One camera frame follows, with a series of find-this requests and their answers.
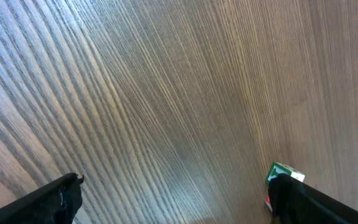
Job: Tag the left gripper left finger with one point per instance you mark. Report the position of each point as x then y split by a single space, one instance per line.
57 202

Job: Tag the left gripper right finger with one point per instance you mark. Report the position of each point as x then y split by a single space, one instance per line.
295 202

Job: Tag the wooden block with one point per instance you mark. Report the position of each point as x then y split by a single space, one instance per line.
280 171

